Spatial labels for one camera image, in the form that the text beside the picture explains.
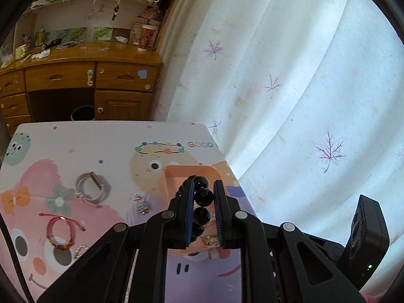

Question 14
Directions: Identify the black trash bin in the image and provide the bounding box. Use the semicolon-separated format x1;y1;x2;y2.
70;105;95;121

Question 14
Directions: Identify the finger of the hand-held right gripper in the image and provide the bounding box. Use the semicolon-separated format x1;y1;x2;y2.
301;232;345;267

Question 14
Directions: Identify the red string bracelet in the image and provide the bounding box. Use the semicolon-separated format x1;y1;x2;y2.
38;212;86;250

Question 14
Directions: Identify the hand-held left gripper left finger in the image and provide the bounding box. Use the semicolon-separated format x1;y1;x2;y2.
36;181;195;303

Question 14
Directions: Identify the white leaf print curtain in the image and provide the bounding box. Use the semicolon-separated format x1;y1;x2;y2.
151;0;404;300

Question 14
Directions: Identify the gold jewelry pile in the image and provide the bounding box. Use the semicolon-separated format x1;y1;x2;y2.
197;211;222;247

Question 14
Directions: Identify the cartoon printed table mat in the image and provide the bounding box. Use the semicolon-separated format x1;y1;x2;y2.
0;122;258;303

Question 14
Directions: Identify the grey band bracelet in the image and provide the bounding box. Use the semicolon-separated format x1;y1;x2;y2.
75;171;112;205

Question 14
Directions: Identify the pink plastic tray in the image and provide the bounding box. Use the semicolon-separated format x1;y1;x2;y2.
163;164;233;257

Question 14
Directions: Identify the black cable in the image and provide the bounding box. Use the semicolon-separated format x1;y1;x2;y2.
0;216;34;303

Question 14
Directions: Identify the patterned paper bag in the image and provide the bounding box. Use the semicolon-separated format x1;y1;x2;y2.
129;21;149;45

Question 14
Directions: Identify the red paper cup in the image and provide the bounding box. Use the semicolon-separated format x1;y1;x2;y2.
138;24;158;52

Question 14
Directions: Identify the black bead bracelet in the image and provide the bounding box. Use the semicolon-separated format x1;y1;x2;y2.
177;174;216;239

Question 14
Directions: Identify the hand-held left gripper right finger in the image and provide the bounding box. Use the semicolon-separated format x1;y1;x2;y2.
214;180;367;303

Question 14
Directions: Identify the wooden desk with drawers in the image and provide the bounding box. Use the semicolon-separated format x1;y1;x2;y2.
0;0;182;135

